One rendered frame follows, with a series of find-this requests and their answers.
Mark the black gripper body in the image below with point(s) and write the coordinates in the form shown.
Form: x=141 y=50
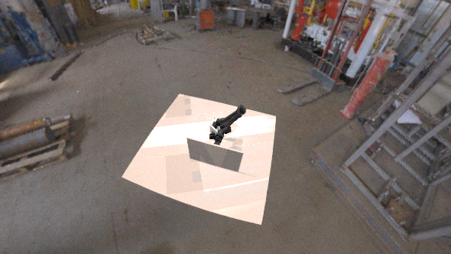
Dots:
x=219 y=136

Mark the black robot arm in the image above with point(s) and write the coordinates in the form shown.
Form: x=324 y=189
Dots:
x=225 y=123

